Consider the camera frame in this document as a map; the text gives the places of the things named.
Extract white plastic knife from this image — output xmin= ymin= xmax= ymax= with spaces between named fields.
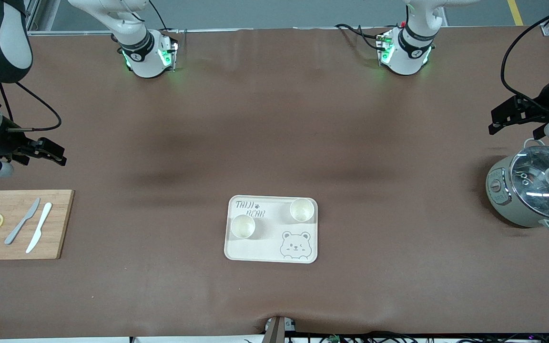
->
xmin=26 ymin=202 xmax=53 ymax=254

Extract grey plastic knife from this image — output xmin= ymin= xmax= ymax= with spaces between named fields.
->
xmin=4 ymin=198 xmax=41 ymax=245

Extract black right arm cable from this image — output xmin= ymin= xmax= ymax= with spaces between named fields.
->
xmin=0 ymin=81 xmax=62 ymax=131

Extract glass pot lid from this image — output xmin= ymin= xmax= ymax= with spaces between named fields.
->
xmin=509 ymin=145 xmax=549 ymax=220

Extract black base cable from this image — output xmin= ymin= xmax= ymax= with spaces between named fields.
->
xmin=335 ymin=23 xmax=382 ymax=52
xmin=148 ymin=0 xmax=180 ymax=34

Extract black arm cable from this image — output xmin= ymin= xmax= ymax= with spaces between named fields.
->
xmin=0 ymin=81 xmax=62 ymax=131
xmin=501 ymin=2 xmax=549 ymax=115

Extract grey table edge mount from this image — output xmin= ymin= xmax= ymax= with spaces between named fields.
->
xmin=264 ymin=316 xmax=297 ymax=343

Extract wooden cutting board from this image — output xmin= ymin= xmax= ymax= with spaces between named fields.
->
xmin=0 ymin=190 xmax=75 ymax=261

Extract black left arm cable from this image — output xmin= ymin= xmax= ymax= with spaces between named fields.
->
xmin=501 ymin=2 xmax=549 ymax=115

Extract white IKEA cup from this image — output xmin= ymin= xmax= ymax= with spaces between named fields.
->
xmin=290 ymin=198 xmax=315 ymax=222
xmin=230 ymin=214 xmax=256 ymax=239

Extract grey-green cooking pot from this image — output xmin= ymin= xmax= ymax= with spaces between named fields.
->
xmin=486 ymin=138 xmax=549 ymax=233

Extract cream tray with bear print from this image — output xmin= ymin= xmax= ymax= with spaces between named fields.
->
xmin=224 ymin=195 xmax=318 ymax=264

